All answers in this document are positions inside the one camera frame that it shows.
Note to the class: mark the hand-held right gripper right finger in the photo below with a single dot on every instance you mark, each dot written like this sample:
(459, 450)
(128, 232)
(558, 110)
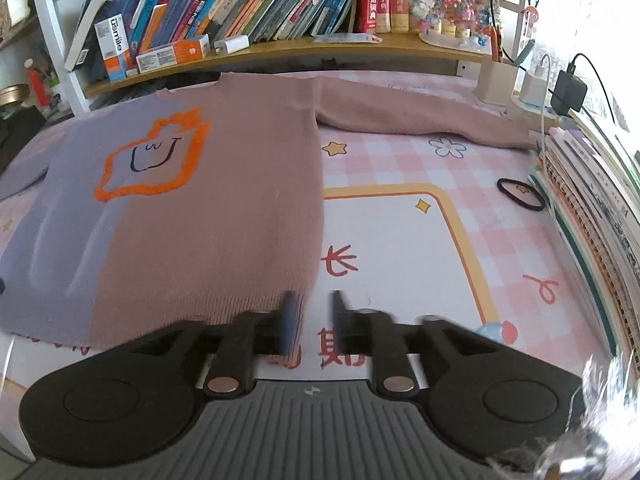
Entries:
(341, 316)

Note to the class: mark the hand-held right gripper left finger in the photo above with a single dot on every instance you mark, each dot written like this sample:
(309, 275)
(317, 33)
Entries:
(289, 325)

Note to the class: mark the pink and purple sweater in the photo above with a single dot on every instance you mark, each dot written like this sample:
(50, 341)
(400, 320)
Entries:
(225, 200)

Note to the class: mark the pink checked cartoon desk mat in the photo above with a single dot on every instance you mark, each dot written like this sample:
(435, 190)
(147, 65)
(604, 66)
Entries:
(400, 240)

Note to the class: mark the wooden bookshelf board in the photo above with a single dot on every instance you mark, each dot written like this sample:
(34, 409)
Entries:
(310, 52)

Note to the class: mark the stack of books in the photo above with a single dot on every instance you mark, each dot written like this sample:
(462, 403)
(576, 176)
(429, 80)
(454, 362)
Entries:
(595, 210)

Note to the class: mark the blue flat packet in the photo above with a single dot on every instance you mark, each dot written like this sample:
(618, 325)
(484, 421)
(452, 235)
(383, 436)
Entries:
(347, 39)

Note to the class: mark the beige pen holder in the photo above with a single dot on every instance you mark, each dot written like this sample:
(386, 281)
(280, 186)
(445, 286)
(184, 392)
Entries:
(495, 84)

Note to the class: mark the white charger block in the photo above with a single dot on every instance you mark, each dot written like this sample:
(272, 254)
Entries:
(232, 45)

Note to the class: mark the crinkled clear plastic film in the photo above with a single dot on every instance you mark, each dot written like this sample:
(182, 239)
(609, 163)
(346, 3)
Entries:
(607, 420)

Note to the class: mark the flat orange white toothpaste box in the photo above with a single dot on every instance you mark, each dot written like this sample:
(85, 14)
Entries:
(172, 54)

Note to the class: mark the row of books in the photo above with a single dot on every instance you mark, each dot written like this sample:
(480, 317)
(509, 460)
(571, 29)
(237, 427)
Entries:
(280, 0)

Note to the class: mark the colourful flower ornament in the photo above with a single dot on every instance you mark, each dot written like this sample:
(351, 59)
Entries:
(450, 10)

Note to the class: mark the upright orange white toothpaste box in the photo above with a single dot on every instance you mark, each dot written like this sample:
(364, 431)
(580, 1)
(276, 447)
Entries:
(115, 47)

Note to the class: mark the black bag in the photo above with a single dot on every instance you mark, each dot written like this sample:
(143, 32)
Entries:
(17, 132)

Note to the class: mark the gold round tin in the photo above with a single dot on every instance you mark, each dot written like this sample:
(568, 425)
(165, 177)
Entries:
(15, 95)

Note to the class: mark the cartoon wall sticker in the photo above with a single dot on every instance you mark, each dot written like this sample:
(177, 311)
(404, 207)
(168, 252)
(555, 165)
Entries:
(531, 7)

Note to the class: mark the white shelf frame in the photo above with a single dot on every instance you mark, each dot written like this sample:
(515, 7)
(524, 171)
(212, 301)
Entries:
(55, 25)

